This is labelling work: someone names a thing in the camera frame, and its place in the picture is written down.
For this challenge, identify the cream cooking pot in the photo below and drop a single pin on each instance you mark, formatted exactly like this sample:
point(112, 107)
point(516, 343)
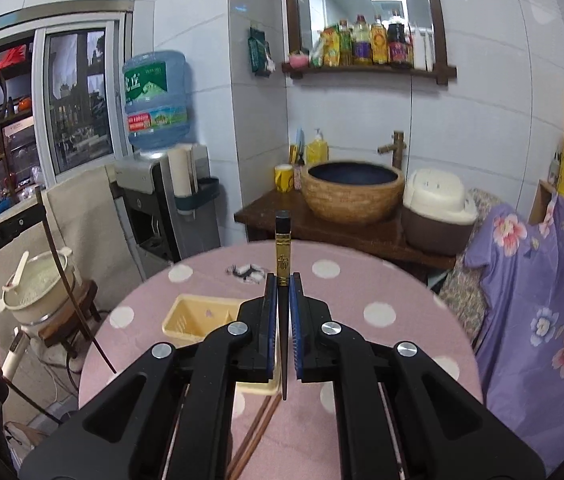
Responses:
point(40, 292)

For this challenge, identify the blue water jug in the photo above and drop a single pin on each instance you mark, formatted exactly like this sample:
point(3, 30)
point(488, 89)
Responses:
point(156, 99)

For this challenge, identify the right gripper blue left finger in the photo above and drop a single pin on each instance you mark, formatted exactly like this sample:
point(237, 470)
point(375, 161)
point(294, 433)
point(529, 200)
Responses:
point(168, 414)

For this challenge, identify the dark wooden stool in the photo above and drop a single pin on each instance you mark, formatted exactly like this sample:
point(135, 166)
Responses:
point(65, 323)

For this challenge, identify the brown wooden chopstick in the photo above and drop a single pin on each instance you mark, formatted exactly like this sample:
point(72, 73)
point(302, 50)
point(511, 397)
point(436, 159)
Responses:
point(253, 436)

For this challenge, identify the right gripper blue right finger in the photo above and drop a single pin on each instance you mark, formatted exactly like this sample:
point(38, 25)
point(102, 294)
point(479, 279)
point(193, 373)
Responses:
point(399, 414)

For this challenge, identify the purple floral cloth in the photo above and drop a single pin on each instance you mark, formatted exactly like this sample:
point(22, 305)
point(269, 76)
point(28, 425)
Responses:
point(520, 350)

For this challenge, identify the dark wooden counter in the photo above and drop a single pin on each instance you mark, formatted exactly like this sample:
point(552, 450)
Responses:
point(384, 239)

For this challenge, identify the water dispenser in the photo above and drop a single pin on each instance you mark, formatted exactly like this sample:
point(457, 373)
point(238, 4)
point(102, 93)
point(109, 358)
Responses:
point(169, 201)

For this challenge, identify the yellow cup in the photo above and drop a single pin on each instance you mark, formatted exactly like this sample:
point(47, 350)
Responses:
point(284, 178)

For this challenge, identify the beige plastic utensil holder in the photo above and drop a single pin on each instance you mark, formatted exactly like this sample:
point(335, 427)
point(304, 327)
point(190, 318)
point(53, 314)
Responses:
point(191, 318)

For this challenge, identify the pink polka dot tablecloth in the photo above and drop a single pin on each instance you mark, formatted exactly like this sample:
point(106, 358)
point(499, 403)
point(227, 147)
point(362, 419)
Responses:
point(375, 298)

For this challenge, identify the black gold chopstick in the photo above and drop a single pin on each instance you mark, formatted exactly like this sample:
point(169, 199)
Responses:
point(283, 272)

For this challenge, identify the wooden wall shelf mirror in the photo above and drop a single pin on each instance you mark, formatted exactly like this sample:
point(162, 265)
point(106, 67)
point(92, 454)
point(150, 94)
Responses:
point(376, 36)

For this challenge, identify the brown white rice cooker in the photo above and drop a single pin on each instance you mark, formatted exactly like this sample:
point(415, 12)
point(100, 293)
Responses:
point(438, 215)

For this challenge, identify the brass faucet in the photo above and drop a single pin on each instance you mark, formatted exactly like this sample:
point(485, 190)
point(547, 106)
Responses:
point(396, 148)

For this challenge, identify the woven basin sink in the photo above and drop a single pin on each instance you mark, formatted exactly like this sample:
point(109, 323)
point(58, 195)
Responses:
point(352, 193)

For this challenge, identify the yellow soap bottle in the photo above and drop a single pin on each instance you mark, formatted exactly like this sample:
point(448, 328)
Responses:
point(317, 150)

